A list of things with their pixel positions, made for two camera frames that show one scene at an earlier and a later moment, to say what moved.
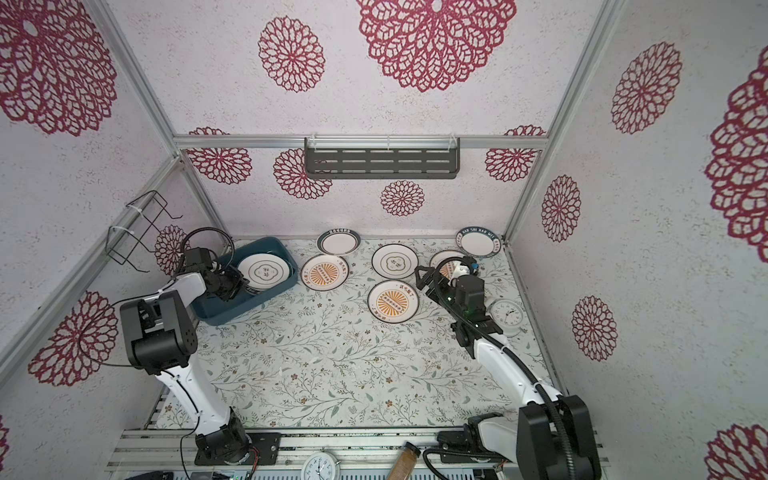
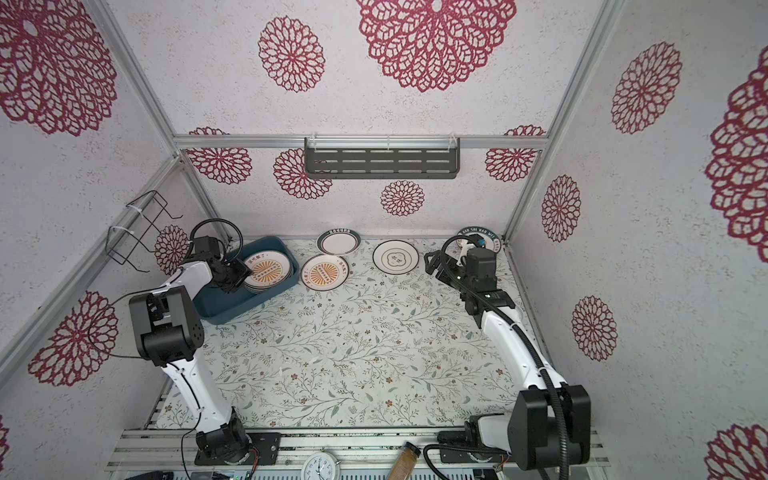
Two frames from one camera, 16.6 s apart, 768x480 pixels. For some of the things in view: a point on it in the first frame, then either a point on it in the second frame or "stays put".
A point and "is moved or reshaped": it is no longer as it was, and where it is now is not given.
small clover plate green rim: [395, 261] stays put
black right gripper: [435, 277] -> [451, 265]
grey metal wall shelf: [382, 157] stays put
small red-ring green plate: [338, 242] stays put
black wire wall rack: [148, 211] stays put
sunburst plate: [450, 269] is moved or reshaped
